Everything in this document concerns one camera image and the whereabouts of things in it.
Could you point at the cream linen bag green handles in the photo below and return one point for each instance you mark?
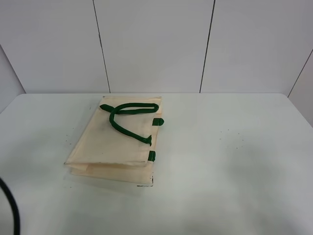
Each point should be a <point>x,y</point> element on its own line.
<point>119,142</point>

